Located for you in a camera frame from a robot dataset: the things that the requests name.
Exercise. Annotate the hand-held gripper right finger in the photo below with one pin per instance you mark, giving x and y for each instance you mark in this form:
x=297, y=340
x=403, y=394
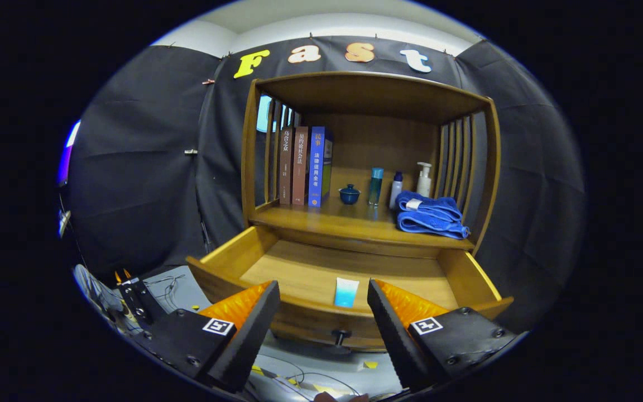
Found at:
x=397, y=335

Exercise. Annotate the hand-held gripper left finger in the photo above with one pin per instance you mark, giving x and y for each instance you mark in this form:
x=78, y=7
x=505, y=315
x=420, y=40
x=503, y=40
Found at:
x=246, y=340

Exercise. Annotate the light blue tube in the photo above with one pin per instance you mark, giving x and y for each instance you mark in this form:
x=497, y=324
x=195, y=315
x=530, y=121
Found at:
x=346, y=293

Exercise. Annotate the wooden drawer with black knob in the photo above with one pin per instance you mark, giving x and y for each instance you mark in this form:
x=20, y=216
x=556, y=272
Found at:
x=310, y=273

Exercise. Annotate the wooden countertop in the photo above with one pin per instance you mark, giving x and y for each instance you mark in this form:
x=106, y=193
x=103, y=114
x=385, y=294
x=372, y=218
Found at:
x=344, y=220

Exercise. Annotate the wooden cabinet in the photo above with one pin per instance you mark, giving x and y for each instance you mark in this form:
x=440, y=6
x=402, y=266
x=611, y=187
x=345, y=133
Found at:
x=377, y=139

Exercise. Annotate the yellow tape piece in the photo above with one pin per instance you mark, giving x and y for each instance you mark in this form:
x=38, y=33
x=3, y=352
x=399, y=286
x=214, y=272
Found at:
x=370, y=364

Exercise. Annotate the black device with bolts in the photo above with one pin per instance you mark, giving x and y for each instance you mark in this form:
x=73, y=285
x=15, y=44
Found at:
x=134, y=296

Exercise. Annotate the blue folded towel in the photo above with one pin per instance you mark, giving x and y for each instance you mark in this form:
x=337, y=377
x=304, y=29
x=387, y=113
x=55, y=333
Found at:
x=430, y=218

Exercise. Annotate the white bottle with dark cap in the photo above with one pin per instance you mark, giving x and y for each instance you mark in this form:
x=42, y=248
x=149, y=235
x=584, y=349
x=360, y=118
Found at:
x=396, y=192

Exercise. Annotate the dark blue lidded cup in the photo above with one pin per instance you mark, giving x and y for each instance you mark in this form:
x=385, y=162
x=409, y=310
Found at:
x=349, y=195

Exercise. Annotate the teal bottle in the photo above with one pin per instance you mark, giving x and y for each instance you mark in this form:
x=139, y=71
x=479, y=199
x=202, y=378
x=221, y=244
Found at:
x=375, y=187

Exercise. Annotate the white pump bottle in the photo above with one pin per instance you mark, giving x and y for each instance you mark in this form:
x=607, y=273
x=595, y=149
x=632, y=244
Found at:
x=424, y=183

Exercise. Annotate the grey cloth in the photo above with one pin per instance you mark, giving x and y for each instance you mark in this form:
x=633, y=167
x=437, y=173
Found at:
x=92, y=290

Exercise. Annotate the brown book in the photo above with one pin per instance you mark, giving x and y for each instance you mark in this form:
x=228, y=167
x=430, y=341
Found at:
x=300, y=167
x=286, y=167

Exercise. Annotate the blue book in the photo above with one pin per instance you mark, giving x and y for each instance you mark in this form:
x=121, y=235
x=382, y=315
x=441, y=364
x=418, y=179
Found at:
x=316, y=167

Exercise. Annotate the black backdrop cloth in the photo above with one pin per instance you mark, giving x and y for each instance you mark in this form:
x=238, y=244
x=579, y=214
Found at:
x=143, y=167

